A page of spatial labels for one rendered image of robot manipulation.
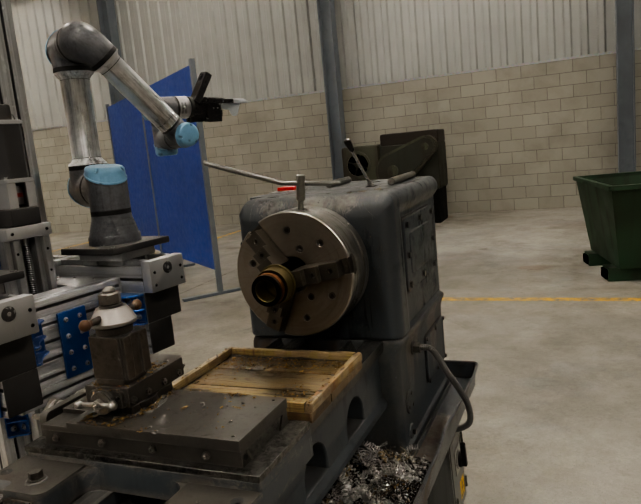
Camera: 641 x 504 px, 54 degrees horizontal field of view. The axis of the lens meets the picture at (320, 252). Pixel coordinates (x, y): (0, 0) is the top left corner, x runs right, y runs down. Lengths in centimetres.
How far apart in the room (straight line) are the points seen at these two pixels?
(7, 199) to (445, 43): 1027
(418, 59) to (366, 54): 97
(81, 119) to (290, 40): 1063
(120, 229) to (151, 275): 19
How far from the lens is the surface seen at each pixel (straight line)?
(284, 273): 144
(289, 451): 104
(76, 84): 207
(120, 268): 189
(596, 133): 1130
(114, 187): 191
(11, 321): 155
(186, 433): 102
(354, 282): 150
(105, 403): 111
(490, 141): 1138
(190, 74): 648
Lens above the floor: 138
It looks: 9 degrees down
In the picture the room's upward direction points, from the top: 6 degrees counter-clockwise
